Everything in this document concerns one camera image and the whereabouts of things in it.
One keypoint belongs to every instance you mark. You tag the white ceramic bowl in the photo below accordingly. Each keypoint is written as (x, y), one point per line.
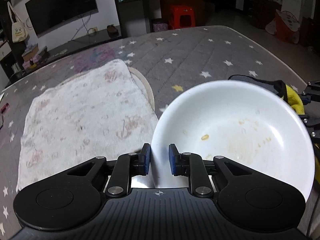
(240, 121)

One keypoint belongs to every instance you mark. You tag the black wall bookshelf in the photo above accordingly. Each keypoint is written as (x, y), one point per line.
(11, 52)

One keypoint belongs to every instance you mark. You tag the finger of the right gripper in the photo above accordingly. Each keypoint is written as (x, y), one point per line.
(312, 125)
(311, 93)

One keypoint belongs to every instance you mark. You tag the low black tv bench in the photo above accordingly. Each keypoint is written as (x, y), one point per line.
(82, 43)

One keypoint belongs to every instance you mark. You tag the red plastic stool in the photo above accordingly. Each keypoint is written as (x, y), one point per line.
(181, 16)

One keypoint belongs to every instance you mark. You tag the red white bag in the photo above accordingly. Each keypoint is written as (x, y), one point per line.
(284, 26)

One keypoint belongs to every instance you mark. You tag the glass door cabinet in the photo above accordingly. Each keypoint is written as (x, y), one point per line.
(136, 17)

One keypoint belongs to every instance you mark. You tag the red pen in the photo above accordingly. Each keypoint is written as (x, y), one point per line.
(4, 108)

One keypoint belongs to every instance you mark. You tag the black flat television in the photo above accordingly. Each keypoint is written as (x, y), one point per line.
(47, 14)

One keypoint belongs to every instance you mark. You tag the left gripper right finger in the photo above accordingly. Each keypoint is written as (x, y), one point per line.
(190, 165)

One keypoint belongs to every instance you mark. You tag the round beige placemat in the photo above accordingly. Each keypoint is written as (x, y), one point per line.
(137, 76)

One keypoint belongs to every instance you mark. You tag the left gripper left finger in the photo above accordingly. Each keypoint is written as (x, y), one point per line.
(129, 171)

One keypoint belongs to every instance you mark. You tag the canvas tote bag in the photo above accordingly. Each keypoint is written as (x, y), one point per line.
(18, 30)

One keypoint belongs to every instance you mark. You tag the yellow grey microfiber cloth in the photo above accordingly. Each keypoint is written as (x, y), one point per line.
(290, 96)

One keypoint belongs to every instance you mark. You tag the white patterned towel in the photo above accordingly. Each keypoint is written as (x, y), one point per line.
(102, 113)

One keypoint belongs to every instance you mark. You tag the stack of boxes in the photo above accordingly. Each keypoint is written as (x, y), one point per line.
(33, 55)

